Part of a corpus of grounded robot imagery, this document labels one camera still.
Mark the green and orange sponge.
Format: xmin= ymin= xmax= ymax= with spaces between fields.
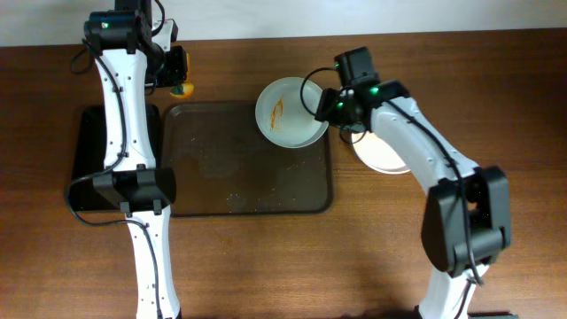
xmin=170 ymin=53 xmax=194 ymax=99

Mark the white plate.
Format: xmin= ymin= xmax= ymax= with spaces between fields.
xmin=350 ymin=132 xmax=410 ymax=175

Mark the grey-white plate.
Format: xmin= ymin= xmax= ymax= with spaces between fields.
xmin=255 ymin=77 xmax=329 ymax=149

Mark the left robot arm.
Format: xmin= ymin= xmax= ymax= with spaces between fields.
xmin=83 ymin=1 xmax=193 ymax=318

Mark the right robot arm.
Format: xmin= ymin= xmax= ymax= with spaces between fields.
xmin=314 ymin=47 xmax=511 ymax=319

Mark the brown translucent tray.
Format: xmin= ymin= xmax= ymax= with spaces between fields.
xmin=160 ymin=101 xmax=333 ymax=218

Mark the black tray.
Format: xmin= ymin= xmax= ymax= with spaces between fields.
xmin=70 ymin=104 xmax=162 ymax=212

